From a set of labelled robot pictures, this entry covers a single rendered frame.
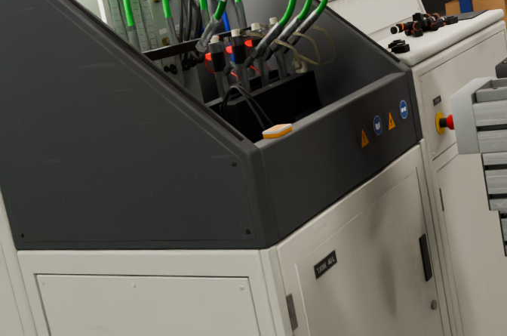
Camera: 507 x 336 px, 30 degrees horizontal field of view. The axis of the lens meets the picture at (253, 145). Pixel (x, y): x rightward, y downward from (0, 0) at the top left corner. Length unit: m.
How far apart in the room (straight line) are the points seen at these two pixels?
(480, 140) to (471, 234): 0.96
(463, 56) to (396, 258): 0.65
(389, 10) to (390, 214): 0.82
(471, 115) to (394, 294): 0.63
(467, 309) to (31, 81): 1.18
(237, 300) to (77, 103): 0.44
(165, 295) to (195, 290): 0.07
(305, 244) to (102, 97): 0.43
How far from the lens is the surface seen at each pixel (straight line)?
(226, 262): 1.58
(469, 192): 2.38
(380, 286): 1.89
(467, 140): 1.43
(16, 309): 1.96
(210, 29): 1.75
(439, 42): 2.26
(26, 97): 1.76
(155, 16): 2.21
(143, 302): 1.73
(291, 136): 1.61
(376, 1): 2.55
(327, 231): 1.70
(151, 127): 1.58
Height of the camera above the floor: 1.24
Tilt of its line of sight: 11 degrees down
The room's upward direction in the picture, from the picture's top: 11 degrees counter-clockwise
